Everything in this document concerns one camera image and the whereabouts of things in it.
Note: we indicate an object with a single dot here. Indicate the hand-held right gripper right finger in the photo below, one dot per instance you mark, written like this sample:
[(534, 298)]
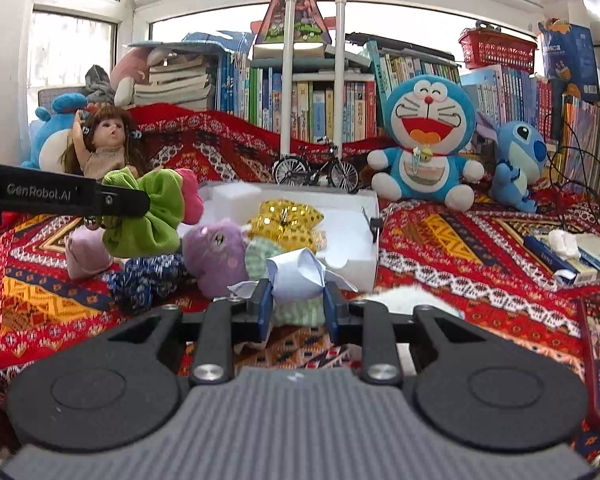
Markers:
[(332, 310)]

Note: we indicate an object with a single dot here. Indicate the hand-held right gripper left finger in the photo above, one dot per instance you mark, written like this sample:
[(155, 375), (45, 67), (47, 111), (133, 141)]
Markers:
[(265, 310)]

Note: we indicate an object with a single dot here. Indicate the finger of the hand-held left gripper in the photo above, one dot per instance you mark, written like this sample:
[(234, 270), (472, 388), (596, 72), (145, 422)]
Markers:
[(120, 200)]

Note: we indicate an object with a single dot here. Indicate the green pink scrunchie with bell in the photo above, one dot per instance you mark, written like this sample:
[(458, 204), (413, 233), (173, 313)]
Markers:
[(145, 230)]

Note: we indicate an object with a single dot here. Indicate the light blue white scrunchie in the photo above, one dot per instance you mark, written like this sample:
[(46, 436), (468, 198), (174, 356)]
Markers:
[(300, 275)]

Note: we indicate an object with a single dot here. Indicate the light green checked scrunchie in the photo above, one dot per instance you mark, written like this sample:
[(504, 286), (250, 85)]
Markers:
[(260, 260)]

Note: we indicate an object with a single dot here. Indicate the purple plush toy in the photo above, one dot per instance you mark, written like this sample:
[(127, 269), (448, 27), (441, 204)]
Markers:
[(215, 260)]

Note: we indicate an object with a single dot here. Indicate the white cardboard box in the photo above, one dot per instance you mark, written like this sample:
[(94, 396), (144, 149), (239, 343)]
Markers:
[(345, 240)]

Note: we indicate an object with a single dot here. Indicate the blue floral fabric pouch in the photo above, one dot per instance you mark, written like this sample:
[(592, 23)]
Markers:
[(145, 280)]

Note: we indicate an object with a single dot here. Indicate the gold sequin bow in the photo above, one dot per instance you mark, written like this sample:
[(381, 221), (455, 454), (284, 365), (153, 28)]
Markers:
[(285, 220)]

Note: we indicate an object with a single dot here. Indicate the white foam block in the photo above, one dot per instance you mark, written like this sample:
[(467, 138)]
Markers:
[(235, 200)]

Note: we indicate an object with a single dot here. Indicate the brown haired doll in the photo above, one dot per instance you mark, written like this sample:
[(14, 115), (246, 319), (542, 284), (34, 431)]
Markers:
[(105, 150)]

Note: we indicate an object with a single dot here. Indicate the blue white round plush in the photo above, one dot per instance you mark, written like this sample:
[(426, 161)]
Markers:
[(50, 140)]

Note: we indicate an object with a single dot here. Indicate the black binder clip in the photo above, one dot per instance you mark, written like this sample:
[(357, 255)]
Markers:
[(374, 225)]

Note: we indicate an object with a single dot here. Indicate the pink white plush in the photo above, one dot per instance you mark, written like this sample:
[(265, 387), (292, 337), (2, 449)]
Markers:
[(132, 72)]

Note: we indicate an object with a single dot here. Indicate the stack of worn books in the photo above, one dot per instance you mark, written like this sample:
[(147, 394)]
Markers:
[(175, 82)]

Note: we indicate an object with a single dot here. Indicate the red patterned blanket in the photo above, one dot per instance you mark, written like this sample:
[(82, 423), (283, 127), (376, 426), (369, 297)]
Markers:
[(455, 240)]

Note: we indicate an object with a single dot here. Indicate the black model bicycle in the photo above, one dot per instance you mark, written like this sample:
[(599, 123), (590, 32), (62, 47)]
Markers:
[(315, 170)]

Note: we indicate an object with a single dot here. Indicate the grey flat board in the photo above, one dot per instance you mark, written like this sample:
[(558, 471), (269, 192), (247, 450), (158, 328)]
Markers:
[(190, 45)]

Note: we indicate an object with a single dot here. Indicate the blue cat plush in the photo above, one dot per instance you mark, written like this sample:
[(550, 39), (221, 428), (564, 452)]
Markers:
[(425, 160)]

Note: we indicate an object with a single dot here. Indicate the row of books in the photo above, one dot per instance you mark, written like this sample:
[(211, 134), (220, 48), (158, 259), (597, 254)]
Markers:
[(330, 110)]

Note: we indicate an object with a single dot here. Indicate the dark blue flat box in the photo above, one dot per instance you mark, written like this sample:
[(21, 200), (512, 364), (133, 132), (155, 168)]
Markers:
[(545, 257)]

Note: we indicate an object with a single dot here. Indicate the beige flat box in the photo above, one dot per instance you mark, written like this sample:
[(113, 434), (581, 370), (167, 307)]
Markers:
[(287, 51)]

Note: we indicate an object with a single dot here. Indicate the blue alien plush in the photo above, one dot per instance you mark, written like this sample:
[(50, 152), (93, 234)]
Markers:
[(517, 160)]

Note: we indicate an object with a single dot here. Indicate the white crumpled tissue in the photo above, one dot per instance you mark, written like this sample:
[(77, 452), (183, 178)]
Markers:
[(562, 242)]

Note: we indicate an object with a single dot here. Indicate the triangular printed box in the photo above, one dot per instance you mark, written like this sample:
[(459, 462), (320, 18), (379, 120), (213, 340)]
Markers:
[(292, 15)]

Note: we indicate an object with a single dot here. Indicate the red plastic basket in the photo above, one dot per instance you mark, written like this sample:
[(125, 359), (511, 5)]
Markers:
[(497, 50)]

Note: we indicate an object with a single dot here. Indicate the blue printed box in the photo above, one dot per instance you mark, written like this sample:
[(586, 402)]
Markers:
[(570, 60)]

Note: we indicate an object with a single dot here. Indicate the white window frame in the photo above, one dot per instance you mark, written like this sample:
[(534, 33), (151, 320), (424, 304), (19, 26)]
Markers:
[(140, 10)]

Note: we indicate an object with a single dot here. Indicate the white pipe frame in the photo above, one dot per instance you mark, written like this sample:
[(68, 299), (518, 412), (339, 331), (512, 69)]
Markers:
[(287, 60)]

